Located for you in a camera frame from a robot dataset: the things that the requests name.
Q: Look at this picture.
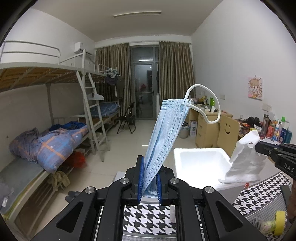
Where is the metal bunk bed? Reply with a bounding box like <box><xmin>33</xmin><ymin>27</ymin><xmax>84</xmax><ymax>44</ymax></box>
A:
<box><xmin>1</xmin><ymin>40</ymin><xmax>119</xmax><ymax>224</ymax></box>

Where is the green tissue pack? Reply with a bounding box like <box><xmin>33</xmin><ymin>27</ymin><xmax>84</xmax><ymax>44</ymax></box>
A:
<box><xmin>251</xmin><ymin>218</ymin><xmax>276</xmax><ymax>235</ymax></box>

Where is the blue toiletry bottle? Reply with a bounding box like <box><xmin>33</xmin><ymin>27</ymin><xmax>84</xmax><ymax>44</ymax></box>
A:
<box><xmin>283</xmin><ymin>130</ymin><xmax>292</xmax><ymax>144</ymax></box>

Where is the blue surgical mask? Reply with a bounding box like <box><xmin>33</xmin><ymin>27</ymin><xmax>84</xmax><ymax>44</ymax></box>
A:
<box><xmin>141</xmin><ymin>84</ymin><xmax>221</xmax><ymax>198</ymax></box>

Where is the yellow foam fruit net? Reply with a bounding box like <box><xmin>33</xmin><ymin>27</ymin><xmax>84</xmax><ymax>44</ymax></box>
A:
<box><xmin>273</xmin><ymin>211</ymin><xmax>285</xmax><ymax>236</ymax></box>

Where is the right hand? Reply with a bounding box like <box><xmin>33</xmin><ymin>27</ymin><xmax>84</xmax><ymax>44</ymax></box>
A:
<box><xmin>287</xmin><ymin>180</ymin><xmax>296</xmax><ymax>224</ymax></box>

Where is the white air conditioner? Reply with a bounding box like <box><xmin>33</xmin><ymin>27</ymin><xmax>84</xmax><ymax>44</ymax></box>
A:
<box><xmin>74</xmin><ymin>42</ymin><xmax>92</xmax><ymax>56</ymax></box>

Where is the white styrofoam box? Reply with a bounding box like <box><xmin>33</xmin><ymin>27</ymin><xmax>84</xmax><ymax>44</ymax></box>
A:
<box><xmin>174</xmin><ymin>148</ymin><xmax>234</xmax><ymax>191</ymax></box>

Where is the wooden desk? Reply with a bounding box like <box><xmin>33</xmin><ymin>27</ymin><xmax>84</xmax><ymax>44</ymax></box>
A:
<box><xmin>188</xmin><ymin>101</ymin><xmax>296</xmax><ymax>151</ymax></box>

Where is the glass balcony door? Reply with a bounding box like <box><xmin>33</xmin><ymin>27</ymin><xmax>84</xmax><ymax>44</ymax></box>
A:
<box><xmin>130</xmin><ymin>45</ymin><xmax>159</xmax><ymax>120</ymax></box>

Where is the houndstooth table cloth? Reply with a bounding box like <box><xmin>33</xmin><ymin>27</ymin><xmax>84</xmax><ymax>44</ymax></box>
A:
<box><xmin>122</xmin><ymin>172</ymin><xmax>292</xmax><ymax>240</ymax></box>

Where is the brown curtain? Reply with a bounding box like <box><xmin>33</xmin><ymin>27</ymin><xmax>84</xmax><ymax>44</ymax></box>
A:
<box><xmin>95</xmin><ymin>43</ymin><xmax>132</xmax><ymax>115</ymax></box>
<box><xmin>159</xmin><ymin>42</ymin><xmax>195</xmax><ymax>101</ymax></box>

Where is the black smartphone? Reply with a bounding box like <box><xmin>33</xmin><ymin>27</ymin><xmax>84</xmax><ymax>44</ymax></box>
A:
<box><xmin>280</xmin><ymin>185</ymin><xmax>291</xmax><ymax>209</ymax></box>

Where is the right brown curtain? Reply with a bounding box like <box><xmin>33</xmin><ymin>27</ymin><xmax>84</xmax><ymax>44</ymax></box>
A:
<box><xmin>159</xmin><ymin>42</ymin><xmax>195</xmax><ymax>101</ymax></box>

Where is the ceiling tube light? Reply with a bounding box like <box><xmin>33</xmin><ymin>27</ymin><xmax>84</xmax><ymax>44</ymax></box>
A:
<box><xmin>113</xmin><ymin>11</ymin><xmax>162</xmax><ymax>18</ymax></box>

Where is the blue plaid quilt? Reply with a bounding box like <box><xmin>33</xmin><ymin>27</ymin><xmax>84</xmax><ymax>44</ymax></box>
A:
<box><xmin>10</xmin><ymin>121</ymin><xmax>88</xmax><ymax>173</ymax></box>

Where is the black folding chair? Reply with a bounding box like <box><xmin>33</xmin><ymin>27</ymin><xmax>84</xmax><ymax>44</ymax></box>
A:
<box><xmin>115</xmin><ymin>102</ymin><xmax>137</xmax><ymax>134</ymax></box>

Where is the cartoon girl poster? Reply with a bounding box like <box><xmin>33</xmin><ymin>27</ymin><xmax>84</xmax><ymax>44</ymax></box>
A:
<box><xmin>248</xmin><ymin>76</ymin><xmax>263</xmax><ymax>100</ymax></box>

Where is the white towel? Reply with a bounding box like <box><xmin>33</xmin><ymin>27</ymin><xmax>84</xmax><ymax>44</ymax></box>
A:
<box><xmin>219</xmin><ymin>130</ymin><xmax>267</xmax><ymax>184</ymax></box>

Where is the left brown curtain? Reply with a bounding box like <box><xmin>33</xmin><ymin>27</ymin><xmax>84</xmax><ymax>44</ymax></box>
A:
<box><xmin>95</xmin><ymin>43</ymin><xmax>132</xmax><ymax>115</ymax></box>

